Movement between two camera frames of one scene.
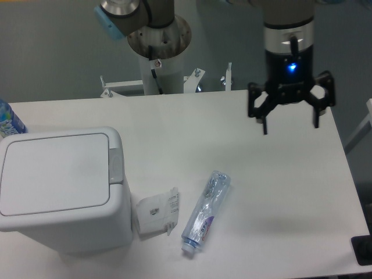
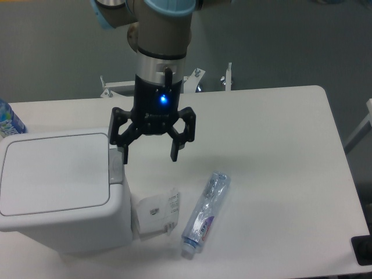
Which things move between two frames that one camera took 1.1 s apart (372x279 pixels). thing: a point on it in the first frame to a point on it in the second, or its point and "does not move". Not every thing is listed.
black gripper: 289,76 to 155,110
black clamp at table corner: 362,246 does not move
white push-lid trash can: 67,189 does not move
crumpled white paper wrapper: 158,212 does not move
